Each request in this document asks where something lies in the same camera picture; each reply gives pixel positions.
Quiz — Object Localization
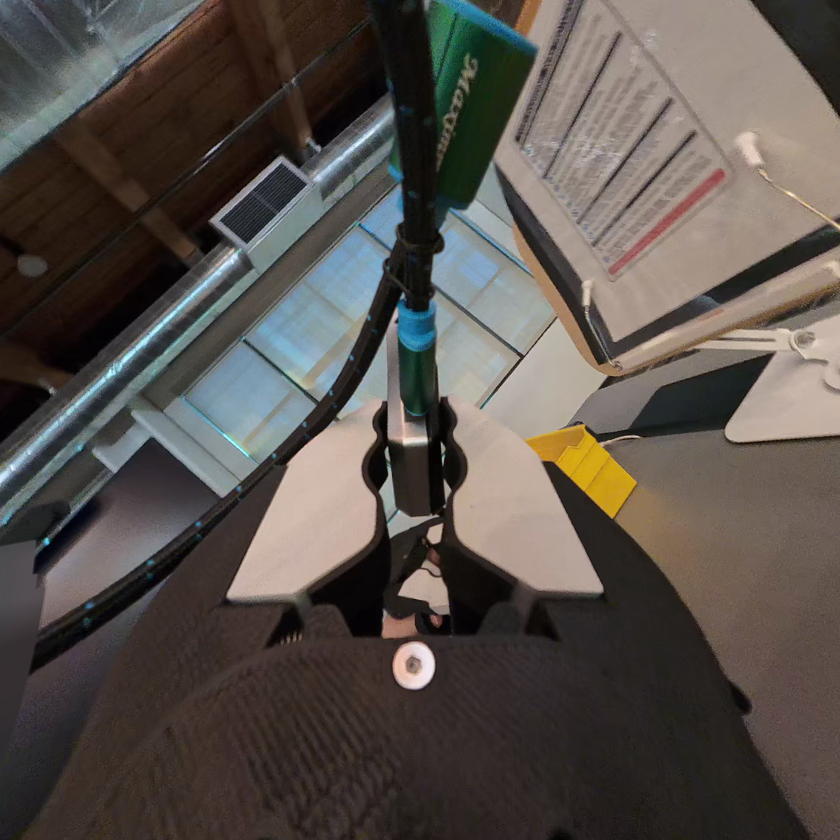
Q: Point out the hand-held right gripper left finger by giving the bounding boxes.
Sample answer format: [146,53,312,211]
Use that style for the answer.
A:
[225,400,391,603]

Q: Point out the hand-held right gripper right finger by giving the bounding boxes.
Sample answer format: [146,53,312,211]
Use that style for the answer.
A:
[440,395,606,601]

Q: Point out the yellow plastic bin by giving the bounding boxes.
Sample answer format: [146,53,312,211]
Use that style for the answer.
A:
[525,424,639,521]

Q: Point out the black braided hdmi cable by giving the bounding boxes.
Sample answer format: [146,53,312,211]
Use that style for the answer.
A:
[29,0,540,667]

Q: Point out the white vent grille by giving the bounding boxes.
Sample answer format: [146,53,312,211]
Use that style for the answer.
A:
[209,155,324,266]

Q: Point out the instruction sheet in clear holder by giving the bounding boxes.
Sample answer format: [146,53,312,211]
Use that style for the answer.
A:
[515,0,840,368]

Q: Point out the silver ventilation duct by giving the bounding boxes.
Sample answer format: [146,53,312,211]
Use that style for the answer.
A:
[0,92,411,526]

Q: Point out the black cable tie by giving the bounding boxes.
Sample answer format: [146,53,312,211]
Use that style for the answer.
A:
[382,238,445,291]

